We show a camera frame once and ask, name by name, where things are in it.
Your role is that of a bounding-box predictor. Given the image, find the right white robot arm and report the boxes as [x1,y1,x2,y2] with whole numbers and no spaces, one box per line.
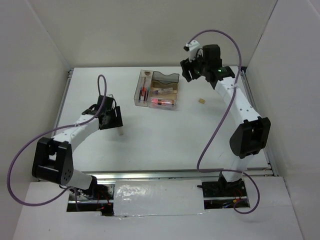
[180,40,271,196]

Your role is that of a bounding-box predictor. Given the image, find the clear plastic desk organizer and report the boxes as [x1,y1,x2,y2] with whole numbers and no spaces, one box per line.
[133,70,180,110]

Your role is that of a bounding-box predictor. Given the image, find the red gel pen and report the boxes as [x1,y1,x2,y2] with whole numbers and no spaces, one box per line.
[141,77,146,96]

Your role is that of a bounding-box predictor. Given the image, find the small tan eraser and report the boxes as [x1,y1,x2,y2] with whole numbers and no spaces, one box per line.
[198,98,206,104]

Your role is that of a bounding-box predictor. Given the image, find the aluminium frame rail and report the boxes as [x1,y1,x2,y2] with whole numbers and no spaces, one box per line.
[231,67,272,171]

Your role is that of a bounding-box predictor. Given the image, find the red pen clear cap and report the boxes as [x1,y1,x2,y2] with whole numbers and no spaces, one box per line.
[142,87,148,103]

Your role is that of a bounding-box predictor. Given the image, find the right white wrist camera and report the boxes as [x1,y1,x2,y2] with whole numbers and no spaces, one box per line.
[183,40,201,62]

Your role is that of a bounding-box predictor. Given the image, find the dark blue pen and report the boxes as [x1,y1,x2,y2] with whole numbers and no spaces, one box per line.
[138,87,143,102]

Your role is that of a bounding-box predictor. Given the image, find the pink capped crayon bottle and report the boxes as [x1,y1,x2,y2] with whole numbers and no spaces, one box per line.
[151,98,175,106]

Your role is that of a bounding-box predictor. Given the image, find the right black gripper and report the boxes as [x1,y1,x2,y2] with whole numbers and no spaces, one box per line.
[179,49,209,83]

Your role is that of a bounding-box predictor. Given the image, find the small blue capped bottle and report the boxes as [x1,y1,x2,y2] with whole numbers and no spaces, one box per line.
[154,87,174,95]

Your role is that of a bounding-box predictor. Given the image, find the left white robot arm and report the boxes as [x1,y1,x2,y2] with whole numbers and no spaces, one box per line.
[31,94,123,200]

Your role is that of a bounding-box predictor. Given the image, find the white eraser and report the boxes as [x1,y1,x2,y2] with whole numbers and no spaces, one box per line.
[117,126,124,136]

